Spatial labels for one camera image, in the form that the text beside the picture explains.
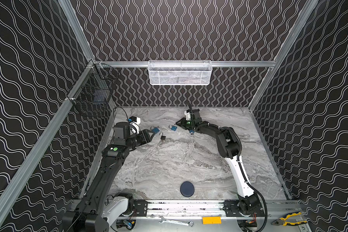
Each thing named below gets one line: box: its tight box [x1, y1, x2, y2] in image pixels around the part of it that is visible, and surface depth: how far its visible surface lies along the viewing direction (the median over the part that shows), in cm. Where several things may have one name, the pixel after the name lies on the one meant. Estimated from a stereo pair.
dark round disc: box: [179, 181, 195, 198], surface depth 83 cm
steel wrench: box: [158, 216, 195, 228], surface depth 72 cm
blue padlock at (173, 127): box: [168, 124, 178, 131], surface depth 109 cm
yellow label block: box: [202, 216, 222, 225], surface depth 74 cm
